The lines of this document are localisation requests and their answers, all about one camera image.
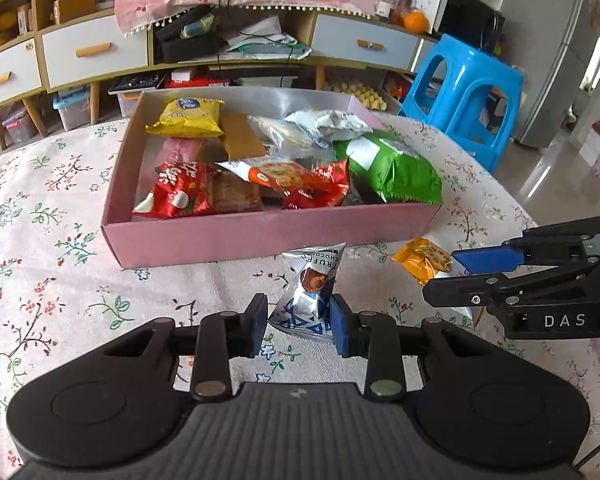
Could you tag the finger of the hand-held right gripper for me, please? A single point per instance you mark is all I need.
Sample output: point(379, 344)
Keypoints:
point(460, 292)
point(485, 259)

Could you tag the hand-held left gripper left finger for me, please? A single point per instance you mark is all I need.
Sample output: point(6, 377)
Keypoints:
point(257, 327)

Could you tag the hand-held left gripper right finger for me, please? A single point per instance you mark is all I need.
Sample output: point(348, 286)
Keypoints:
point(342, 327)

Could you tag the orange cracker packet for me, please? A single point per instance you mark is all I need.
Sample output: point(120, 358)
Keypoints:
point(275, 175)
point(422, 260)

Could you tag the blue white truffle packet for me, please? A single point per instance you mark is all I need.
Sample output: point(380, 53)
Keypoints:
point(305, 285)

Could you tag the pink cardboard box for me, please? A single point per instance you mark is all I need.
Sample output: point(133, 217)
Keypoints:
point(260, 237)

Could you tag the green snack packet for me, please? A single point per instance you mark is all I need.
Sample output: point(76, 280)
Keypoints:
point(390, 165)

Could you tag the clear wafer biscuit packet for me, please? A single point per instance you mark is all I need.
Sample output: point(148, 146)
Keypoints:
point(235, 195)

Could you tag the red snack packet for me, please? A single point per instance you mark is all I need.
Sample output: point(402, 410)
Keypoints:
point(320, 190)
point(175, 192)

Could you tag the gold wafer packet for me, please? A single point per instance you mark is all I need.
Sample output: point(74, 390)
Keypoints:
point(240, 137)

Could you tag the white bread packet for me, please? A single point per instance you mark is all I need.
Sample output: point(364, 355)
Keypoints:
point(285, 137)

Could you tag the pink snack packet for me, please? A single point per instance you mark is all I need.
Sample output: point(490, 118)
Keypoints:
point(180, 150)

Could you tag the silver white snack packet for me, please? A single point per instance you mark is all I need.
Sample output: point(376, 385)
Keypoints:
point(330, 124)

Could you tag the yellow snack packet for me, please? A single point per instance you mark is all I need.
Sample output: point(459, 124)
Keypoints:
point(187, 117)

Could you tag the blue plastic stool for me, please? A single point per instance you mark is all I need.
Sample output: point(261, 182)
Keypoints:
point(460, 95)

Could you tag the yellow egg tray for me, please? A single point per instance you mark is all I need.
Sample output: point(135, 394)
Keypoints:
point(355, 92)

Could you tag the silver refrigerator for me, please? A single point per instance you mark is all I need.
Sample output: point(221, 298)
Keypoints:
point(555, 50)

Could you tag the black microwave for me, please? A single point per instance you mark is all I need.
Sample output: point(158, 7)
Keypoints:
point(467, 20)

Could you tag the white cabinet drawer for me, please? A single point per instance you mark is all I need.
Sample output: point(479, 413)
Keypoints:
point(7, 80)
point(365, 40)
point(95, 55)

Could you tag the red shoebox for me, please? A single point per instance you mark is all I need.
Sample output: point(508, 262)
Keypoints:
point(187, 79)

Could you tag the clear storage box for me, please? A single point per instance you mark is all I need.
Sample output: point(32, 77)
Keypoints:
point(135, 97)
point(19, 127)

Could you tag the blue lidded storage box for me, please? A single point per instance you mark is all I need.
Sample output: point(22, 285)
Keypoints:
point(71, 110)

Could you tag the white plastic bag pile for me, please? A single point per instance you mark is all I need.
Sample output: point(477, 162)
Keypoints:
point(265, 40)

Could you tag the pink tasselled cloth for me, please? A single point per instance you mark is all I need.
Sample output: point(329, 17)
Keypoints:
point(180, 0)

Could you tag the small cardboard box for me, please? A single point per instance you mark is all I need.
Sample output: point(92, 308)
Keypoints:
point(74, 7)

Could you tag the wooden cabinet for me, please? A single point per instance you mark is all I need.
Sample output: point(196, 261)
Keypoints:
point(45, 0)

